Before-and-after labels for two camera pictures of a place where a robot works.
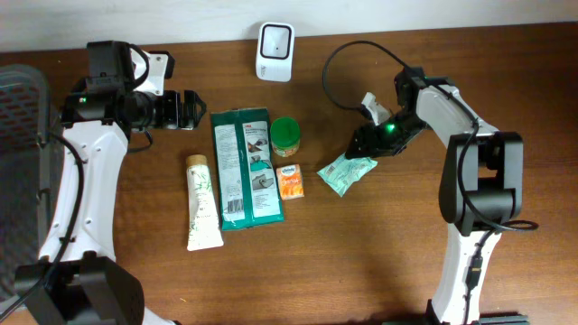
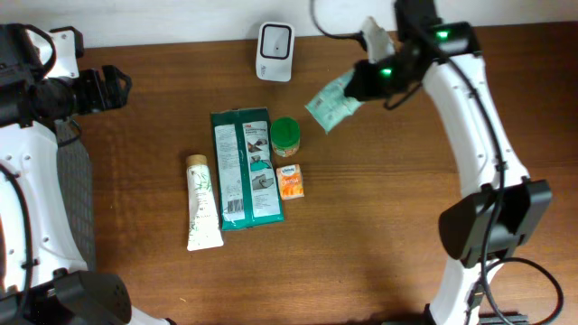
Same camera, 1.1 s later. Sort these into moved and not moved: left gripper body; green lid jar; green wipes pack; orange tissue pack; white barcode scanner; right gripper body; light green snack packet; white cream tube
Moved: left gripper body; right gripper body; light green snack packet
Not moved: white barcode scanner; orange tissue pack; white cream tube; green wipes pack; green lid jar
